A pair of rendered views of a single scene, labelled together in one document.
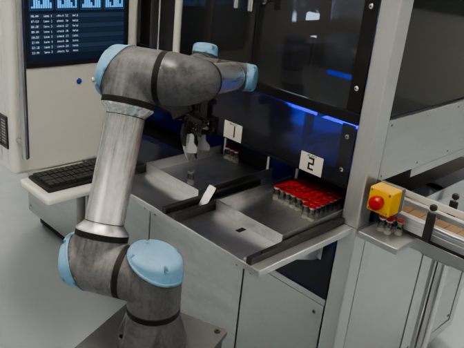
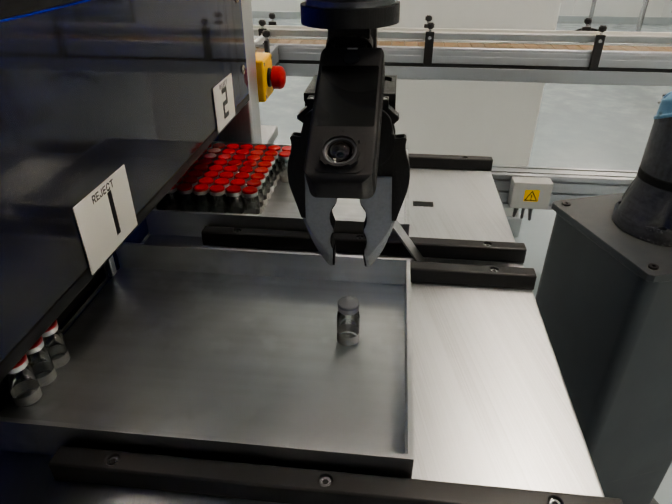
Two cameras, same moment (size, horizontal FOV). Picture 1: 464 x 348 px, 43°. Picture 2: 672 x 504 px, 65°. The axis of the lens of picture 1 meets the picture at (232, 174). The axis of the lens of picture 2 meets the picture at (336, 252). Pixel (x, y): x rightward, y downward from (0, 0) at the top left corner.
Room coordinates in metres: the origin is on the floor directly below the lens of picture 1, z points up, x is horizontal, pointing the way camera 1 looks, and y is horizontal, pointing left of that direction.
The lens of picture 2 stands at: (1.99, 0.44, 1.23)
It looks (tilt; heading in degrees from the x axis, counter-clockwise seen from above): 32 degrees down; 233
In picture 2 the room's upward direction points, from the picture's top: straight up
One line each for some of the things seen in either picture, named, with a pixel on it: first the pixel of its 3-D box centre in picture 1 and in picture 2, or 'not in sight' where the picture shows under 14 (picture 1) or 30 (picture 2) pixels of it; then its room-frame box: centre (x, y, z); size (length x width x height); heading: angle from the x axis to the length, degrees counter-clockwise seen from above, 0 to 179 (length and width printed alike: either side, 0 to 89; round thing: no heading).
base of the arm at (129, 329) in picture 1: (152, 322); (669, 199); (1.07, 0.14, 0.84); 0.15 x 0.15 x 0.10
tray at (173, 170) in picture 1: (210, 170); (228, 337); (1.84, 0.07, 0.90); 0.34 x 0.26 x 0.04; 137
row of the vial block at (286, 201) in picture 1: (295, 201); (264, 180); (1.64, -0.20, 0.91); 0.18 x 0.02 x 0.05; 47
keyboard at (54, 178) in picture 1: (90, 170); not in sight; (1.92, 0.50, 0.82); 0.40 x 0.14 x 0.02; 136
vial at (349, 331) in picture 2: (190, 177); (348, 322); (1.74, 0.13, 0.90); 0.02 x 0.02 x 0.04
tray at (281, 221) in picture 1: (286, 207); (292, 186); (1.61, -0.17, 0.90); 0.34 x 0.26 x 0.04; 137
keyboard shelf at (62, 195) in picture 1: (86, 174); not in sight; (1.94, 0.52, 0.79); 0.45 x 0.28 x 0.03; 136
